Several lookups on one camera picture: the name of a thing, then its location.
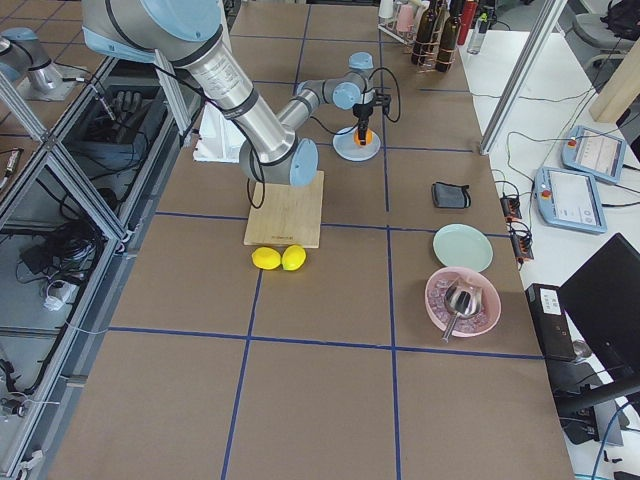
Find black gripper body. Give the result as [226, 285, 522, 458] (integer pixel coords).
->
[352, 102, 374, 121]

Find orange mandarin fruit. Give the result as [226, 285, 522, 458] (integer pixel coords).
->
[353, 129, 373, 147]

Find light blue plate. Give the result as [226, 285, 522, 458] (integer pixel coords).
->
[332, 127, 381, 162]

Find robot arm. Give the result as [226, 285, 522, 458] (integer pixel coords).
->
[81, 1, 373, 187]
[1, 27, 75, 101]

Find light green plate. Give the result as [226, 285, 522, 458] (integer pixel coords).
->
[433, 224, 494, 272]

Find dark wine bottle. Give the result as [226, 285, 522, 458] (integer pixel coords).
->
[435, 0, 464, 73]
[411, 1, 438, 65]

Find folded grey cloth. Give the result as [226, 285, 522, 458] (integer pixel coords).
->
[431, 182, 471, 209]

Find wooden cutting board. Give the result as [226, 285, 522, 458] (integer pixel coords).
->
[244, 171, 324, 248]

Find upper yellow lemon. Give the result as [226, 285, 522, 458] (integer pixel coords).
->
[281, 244, 307, 271]

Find yellow lemon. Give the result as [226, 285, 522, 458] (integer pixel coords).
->
[251, 247, 281, 270]
[281, 244, 307, 271]

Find lower yellow lemon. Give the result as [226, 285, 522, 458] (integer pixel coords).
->
[251, 247, 281, 270]

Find black power strip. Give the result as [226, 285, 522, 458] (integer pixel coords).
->
[500, 195, 534, 266]

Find metal scoop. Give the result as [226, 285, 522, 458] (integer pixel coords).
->
[441, 278, 483, 343]

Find pink bowl with ice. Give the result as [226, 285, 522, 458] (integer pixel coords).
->
[424, 267, 502, 342]

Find near teach pendant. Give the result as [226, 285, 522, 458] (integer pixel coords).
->
[534, 167, 607, 234]

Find teach pendant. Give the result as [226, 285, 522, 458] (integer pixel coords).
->
[534, 167, 607, 234]
[561, 125, 627, 185]

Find far teach pendant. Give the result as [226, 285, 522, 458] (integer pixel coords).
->
[561, 125, 627, 185]

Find black box device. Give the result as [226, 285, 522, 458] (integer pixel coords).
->
[525, 283, 576, 362]

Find black monitor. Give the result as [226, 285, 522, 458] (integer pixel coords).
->
[559, 233, 639, 379]

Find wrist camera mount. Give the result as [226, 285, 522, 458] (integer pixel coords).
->
[373, 91, 391, 115]

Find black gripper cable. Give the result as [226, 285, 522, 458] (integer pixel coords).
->
[312, 67, 402, 136]

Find copper wire bottle rack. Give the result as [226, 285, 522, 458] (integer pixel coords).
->
[411, 1, 452, 72]

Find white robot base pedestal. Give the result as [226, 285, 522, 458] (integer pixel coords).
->
[193, 105, 245, 164]

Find aluminium frame post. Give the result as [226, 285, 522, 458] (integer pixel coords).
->
[479, 0, 567, 155]

